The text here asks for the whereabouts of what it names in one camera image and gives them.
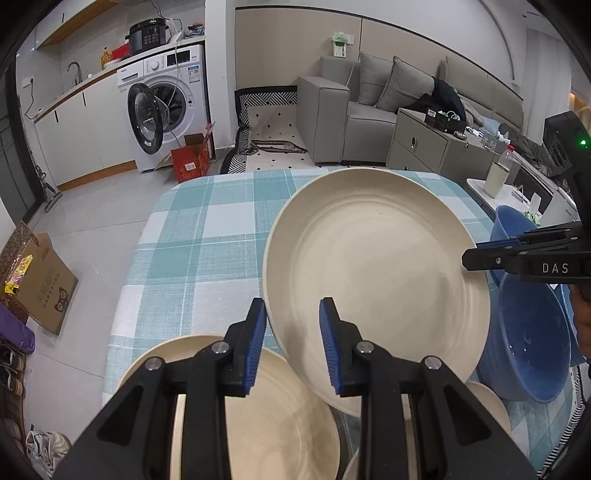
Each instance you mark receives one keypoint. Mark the red-capped plastic bottle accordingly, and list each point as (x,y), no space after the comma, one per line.
(507,157)

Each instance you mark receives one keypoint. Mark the cream tumbler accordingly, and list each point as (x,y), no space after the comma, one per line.
(494,182)

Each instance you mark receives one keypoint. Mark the olive jacket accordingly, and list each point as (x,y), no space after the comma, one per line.
(531,154)

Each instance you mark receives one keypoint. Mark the white kitchen base cabinet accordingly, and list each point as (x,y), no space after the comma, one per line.
(92,134)

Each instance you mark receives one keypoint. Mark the kitchen faucet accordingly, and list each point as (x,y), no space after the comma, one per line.
(76,69)

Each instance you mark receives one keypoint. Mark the white washing machine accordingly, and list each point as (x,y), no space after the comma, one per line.
(184,110)

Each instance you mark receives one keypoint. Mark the person's right hand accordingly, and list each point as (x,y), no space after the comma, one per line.
(582,327)

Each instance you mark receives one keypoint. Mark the pale blue tissue box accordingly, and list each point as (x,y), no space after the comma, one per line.
(495,140)

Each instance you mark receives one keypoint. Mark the black and cream patterned rug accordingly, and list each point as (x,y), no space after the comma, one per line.
(272,120)

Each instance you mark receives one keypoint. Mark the stick vacuum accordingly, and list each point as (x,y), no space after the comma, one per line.
(46,184)

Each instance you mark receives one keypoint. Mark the dark glass door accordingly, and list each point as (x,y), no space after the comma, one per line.
(11,161)

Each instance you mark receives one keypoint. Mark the cream round plate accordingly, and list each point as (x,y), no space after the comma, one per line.
(277,429)
(378,258)
(489,401)

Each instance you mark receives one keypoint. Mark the dark jacket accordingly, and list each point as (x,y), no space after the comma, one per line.
(445,99)

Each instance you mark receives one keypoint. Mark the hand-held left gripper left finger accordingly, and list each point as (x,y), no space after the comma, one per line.
(257,350)

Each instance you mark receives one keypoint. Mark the teal checked tablecloth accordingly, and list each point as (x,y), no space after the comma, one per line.
(184,258)

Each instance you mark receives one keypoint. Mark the shoe rack with shoes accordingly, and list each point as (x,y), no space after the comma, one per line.
(11,364)

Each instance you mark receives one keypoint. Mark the blue bowl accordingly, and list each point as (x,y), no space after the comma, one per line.
(512,221)
(526,341)

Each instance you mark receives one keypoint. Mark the red cardboard box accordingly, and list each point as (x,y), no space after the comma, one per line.
(187,164)

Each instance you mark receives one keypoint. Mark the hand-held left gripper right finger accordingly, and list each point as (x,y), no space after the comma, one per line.
(328,350)

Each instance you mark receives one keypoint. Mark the black pressure cooker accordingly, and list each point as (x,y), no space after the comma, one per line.
(147,37)

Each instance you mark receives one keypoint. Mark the red container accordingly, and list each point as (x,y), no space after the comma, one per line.
(121,52)

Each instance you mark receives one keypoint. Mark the purple bag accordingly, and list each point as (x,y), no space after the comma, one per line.
(16,332)

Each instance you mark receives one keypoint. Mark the grey sofa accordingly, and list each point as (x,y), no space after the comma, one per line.
(323,120)

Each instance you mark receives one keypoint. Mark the black box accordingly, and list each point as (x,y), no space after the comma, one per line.
(438,122)

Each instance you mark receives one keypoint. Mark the grey pillow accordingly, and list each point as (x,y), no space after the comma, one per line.
(369,78)
(406,87)

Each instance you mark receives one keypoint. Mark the grey drawer cabinet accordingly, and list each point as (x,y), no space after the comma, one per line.
(415,152)

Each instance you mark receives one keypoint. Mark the marble-top coffee table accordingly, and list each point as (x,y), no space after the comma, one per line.
(505,205)

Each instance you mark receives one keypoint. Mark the yellow bottle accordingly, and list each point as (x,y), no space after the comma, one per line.
(107,60)

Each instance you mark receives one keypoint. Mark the brown cardboard box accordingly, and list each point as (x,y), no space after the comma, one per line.
(46,286)

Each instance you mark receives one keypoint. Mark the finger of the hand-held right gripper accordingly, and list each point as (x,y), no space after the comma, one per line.
(489,261)
(505,242)

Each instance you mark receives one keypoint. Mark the white upper kitchen cabinets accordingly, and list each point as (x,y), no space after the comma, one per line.
(60,23)

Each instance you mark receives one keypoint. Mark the green-topped white wall device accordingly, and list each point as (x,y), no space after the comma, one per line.
(340,48)

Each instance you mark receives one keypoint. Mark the white plastic bag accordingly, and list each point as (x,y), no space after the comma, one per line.
(46,454)

